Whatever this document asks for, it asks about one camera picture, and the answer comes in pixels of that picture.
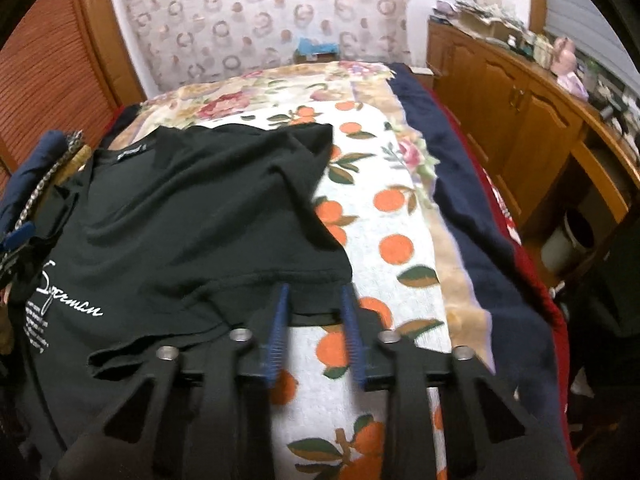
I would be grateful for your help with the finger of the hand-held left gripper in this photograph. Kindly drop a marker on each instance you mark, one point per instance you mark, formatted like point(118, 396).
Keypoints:
point(17, 241)

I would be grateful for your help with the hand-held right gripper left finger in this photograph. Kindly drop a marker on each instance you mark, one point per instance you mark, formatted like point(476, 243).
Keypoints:
point(279, 330)

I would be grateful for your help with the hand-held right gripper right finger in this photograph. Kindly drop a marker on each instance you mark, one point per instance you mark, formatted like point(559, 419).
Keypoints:
point(352, 340)

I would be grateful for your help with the black t-shirt with white print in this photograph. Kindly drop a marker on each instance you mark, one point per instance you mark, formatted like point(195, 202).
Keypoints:
point(200, 210)

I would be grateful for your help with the navy folded cloth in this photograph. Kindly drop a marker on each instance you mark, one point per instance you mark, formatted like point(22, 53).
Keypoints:
point(35, 170)

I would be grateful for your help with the yellow folded cloth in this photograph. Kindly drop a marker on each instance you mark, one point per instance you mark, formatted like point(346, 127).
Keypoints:
point(75, 165)

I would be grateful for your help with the orange fruit print towel blanket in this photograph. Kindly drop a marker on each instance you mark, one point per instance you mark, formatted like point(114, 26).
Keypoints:
point(390, 220)

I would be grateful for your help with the wooden louvre wardrobe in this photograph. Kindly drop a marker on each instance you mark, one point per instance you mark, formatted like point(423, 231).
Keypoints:
point(55, 75)

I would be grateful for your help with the navy blanket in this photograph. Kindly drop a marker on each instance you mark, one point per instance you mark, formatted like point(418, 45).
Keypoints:
point(475, 220)

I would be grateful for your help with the red patterned blanket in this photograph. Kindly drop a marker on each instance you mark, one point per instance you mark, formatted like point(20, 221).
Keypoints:
point(562, 340)

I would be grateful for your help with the white waste bin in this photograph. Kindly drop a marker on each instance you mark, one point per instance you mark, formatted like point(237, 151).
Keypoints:
point(562, 245)

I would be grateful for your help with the floral beige blanket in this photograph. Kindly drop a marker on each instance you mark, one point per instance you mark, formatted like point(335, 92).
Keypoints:
point(240, 95)

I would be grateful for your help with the small blue box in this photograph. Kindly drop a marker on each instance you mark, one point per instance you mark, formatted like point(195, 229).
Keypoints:
point(316, 50)

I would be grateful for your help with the wooden sideboard cabinet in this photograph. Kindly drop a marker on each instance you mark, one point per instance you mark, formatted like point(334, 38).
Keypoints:
point(510, 100)

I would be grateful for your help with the pink doll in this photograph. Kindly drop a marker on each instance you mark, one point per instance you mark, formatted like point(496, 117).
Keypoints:
point(570, 70)

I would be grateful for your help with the pile of clutter on cabinet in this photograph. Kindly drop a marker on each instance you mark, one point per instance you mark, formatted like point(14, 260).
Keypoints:
point(500, 20)

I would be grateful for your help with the white window blind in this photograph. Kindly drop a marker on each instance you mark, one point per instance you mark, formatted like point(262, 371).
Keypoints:
point(585, 5)

